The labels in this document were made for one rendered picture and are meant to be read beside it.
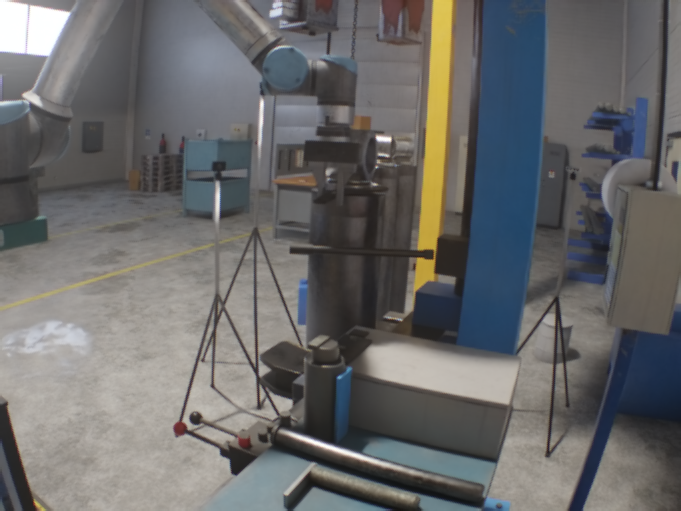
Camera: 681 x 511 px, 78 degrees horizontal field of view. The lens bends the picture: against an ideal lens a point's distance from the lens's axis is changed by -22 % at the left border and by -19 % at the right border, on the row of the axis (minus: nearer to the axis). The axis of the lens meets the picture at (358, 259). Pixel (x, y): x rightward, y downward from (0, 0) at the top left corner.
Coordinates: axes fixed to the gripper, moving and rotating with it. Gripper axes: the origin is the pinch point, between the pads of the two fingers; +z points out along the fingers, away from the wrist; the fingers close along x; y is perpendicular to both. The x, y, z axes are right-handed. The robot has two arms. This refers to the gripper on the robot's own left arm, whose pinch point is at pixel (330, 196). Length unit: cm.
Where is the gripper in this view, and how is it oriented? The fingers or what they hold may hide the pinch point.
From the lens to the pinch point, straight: 122.2
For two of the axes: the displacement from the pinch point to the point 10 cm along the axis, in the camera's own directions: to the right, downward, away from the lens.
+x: -9.8, -1.0, 1.5
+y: 1.6, -2.3, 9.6
